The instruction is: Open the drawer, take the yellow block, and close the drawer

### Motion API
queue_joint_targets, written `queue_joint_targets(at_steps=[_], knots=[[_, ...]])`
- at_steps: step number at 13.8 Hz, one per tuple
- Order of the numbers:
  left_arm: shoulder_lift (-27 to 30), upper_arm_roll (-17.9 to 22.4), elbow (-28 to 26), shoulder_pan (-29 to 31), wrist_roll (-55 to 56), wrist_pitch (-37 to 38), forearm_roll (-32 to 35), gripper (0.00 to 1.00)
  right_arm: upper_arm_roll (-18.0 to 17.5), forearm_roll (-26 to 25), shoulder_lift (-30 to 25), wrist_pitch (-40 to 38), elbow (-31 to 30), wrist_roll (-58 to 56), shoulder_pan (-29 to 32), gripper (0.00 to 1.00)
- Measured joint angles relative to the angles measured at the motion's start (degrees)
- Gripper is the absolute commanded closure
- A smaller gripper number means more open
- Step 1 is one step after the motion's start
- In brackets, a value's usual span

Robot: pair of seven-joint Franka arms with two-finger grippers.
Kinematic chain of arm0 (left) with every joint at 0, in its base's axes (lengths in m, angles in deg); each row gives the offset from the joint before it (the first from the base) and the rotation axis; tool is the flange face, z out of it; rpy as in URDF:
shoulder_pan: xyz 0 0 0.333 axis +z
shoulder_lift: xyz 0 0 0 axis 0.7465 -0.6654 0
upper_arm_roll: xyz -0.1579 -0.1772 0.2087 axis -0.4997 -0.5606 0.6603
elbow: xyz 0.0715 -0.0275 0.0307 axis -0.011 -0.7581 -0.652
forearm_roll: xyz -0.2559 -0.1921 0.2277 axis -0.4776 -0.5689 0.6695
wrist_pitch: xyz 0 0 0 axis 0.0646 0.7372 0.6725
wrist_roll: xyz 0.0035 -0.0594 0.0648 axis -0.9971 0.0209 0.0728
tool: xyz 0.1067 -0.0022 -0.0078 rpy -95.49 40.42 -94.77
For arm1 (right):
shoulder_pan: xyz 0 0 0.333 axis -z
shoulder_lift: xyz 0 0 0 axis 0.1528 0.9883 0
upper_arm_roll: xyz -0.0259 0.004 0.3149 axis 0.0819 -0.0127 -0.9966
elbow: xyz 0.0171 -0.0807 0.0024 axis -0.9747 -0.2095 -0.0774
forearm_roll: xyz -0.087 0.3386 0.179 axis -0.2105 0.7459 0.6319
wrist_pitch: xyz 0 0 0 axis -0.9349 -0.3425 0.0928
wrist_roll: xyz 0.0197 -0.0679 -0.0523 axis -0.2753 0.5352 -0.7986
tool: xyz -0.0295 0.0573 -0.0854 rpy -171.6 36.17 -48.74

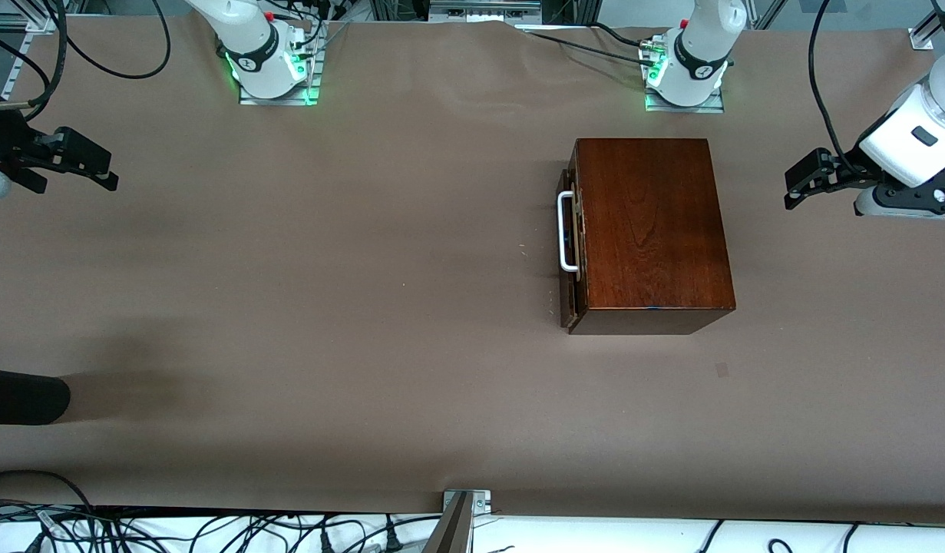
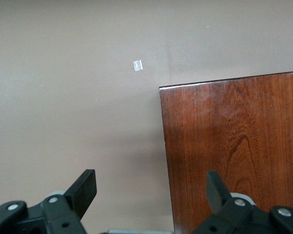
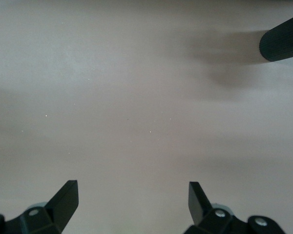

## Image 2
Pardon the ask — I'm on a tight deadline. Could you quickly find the small clear tape patch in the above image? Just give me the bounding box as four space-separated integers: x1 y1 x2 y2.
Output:
132 59 144 73

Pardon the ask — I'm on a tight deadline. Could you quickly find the dark red wooden cabinet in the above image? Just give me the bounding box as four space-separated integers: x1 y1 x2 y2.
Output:
159 71 293 234

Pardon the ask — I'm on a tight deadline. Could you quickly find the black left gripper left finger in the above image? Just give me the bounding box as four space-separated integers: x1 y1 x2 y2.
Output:
0 169 98 234

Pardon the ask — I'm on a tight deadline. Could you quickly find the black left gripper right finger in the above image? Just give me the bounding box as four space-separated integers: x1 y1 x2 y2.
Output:
192 170 293 234

